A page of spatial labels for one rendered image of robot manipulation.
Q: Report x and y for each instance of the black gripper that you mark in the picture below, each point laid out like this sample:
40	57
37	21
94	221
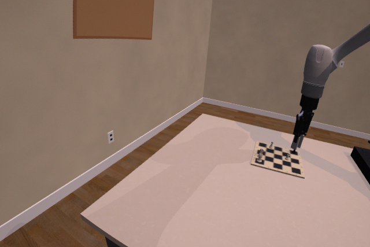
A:
303	119

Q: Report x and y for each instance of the white chess rook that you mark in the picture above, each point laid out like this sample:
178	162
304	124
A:
259	159

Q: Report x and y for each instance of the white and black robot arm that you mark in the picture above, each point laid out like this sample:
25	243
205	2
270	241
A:
321	61

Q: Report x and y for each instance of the chessboard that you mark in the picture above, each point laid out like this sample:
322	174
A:
274	159

